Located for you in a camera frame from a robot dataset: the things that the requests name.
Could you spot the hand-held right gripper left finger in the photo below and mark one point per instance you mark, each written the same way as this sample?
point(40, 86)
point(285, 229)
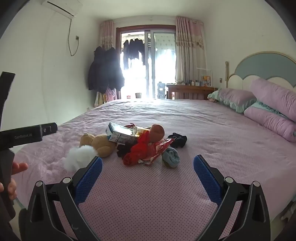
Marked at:
point(89, 178)

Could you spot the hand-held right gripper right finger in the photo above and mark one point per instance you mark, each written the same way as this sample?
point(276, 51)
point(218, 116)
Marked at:
point(205, 178)

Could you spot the tan teddy bear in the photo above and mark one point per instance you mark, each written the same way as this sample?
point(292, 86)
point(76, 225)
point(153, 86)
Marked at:
point(101, 144)

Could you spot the person's left hand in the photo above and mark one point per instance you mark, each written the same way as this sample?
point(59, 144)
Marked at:
point(20, 168)

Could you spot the white fluffy toy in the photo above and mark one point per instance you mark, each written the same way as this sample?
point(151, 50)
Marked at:
point(78, 157)

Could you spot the blue-grey sock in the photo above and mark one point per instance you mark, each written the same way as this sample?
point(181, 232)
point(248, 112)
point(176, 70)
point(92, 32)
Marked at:
point(171, 158)

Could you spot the black cloth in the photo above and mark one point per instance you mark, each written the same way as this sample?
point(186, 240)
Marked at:
point(122, 150)

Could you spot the black sock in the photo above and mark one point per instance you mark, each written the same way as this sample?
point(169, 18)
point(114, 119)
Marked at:
point(178, 140)

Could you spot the grey folded cloth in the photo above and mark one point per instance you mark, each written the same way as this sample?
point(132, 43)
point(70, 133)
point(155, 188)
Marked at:
point(120, 135)

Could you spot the red snack packet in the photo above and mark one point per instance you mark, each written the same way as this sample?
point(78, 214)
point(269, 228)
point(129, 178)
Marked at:
point(160, 147)

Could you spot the bed with pink sheet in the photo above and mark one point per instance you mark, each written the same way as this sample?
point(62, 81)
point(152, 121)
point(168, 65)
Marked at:
point(208, 120)

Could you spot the plastic bottle with amber drink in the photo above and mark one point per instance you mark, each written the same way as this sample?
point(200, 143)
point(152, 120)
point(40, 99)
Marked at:
point(141, 131)

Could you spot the small doll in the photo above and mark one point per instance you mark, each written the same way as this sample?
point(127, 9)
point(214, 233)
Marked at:
point(211, 99)

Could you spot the long purple pillow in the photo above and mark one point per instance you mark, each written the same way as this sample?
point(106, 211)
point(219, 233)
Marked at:
point(270, 122)

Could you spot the pink hanging clothes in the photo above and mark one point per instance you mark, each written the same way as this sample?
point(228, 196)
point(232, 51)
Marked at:
point(108, 95)

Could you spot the purple pillow with teal ruffle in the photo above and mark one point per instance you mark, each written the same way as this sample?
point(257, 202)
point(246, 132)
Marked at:
point(235, 97)

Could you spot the wooden desk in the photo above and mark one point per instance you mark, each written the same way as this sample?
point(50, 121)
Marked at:
point(185, 88)

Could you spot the dark bucket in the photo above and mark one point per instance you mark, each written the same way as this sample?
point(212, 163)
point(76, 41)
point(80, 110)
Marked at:
point(138, 95)

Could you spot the orange picture box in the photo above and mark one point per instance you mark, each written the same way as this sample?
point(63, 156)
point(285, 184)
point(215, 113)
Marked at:
point(206, 80)

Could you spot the grey plastic stool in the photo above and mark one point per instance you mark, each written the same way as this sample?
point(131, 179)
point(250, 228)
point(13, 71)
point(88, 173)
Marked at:
point(161, 90)

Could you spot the dark coats on rack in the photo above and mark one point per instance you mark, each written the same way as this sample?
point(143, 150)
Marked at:
point(104, 69)

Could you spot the large purple pillow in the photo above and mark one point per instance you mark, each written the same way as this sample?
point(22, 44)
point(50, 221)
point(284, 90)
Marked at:
point(275, 95)

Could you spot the blue and cream headboard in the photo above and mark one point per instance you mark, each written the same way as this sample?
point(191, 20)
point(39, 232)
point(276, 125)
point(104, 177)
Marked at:
point(261, 64)

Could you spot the pink patterned curtain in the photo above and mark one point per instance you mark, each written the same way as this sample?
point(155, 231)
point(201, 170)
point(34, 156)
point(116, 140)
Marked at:
point(189, 46)
point(106, 34)

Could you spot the hanging dark clothes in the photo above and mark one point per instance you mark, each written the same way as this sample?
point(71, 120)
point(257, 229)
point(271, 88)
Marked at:
point(134, 52)

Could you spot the white air conditioner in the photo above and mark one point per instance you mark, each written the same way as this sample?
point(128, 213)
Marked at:
point(62, 7)

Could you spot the sliding glass door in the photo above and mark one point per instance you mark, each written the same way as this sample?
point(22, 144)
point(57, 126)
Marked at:
point(148, 29)

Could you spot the cream bed post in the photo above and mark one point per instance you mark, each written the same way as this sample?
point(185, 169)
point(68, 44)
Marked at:
point(227, 71)

